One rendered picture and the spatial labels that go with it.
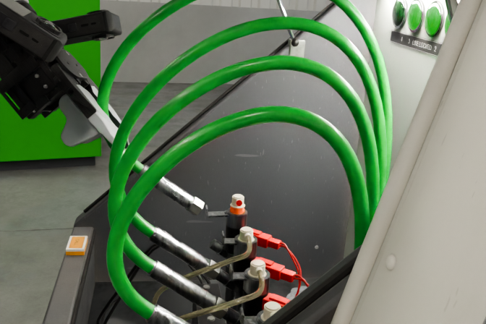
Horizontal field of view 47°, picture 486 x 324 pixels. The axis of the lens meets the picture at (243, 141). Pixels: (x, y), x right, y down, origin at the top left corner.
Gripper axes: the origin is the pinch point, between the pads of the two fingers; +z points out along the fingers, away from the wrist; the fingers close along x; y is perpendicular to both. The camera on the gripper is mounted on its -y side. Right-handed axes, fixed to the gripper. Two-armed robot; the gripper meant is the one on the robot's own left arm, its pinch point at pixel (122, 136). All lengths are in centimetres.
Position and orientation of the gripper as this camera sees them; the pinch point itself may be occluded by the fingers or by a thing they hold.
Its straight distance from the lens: 70.8
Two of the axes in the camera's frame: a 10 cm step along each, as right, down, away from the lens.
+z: 6.3, 7.7, 0.3
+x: -0.4, 0.7, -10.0
